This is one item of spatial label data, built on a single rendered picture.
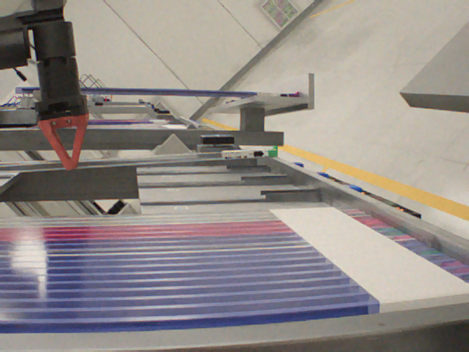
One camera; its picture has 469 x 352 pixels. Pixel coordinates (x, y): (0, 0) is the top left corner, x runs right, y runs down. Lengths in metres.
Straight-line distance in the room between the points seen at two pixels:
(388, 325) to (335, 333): 0.03
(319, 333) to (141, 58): 8.11
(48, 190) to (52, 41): 0.25
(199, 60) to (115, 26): 1.31
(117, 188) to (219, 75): 7.54
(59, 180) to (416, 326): 0.72
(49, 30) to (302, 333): 0.62
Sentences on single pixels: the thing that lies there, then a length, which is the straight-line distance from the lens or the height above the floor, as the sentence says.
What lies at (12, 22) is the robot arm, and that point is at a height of 1.13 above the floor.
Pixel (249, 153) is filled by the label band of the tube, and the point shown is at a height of 0.76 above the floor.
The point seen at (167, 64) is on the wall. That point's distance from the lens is 8.33.
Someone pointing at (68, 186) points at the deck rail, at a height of 0.90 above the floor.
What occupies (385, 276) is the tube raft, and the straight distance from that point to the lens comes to 0.33.
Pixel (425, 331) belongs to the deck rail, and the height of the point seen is 0.78.
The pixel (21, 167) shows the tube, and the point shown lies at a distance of 0.82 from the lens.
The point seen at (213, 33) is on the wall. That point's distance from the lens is 8.44.
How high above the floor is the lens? 0.94
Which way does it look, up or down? 13 degrees down
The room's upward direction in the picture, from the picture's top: 44 degrees counter-clockwise
